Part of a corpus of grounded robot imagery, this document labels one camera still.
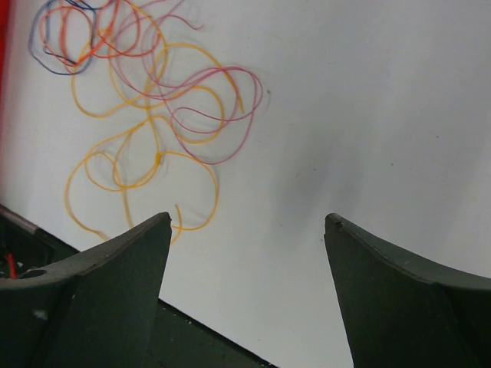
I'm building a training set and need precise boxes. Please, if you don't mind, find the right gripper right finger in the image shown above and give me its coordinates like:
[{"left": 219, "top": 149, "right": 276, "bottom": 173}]
[{"left": 325, "top": 213, "right": 490, "bottom": 367}]

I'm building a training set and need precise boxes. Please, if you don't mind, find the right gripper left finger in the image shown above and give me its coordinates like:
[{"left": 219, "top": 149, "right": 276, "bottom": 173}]
[{"left": 1, "top": 212, "right": 171, "bottom": 367}]

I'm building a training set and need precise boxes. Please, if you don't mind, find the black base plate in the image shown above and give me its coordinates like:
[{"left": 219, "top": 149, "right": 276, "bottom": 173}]
[{"left": 1, "top": 208, "right": 268, "bottom": 367}]

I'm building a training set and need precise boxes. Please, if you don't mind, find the pink thin wire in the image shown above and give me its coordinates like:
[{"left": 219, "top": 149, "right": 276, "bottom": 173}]
[{"left": 114, "top": 0, "right": 265, "bottom": 166}]

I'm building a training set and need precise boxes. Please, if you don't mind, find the yellow thin wire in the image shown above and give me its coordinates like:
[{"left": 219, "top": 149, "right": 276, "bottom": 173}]
[{"left": 64, "top": 0, "right": 246, "bottom": 246}]

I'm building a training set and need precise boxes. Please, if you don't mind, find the orange-red thin wire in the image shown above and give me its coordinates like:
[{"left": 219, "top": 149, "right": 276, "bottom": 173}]
[{"left": 41, "top": 0, "right": 162, "bottom": 74}]

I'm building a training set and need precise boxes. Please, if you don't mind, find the blue thin wire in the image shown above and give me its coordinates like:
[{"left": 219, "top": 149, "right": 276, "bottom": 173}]
[{"left": 27, "top": 0, "right": 101, "bottom": 77}]

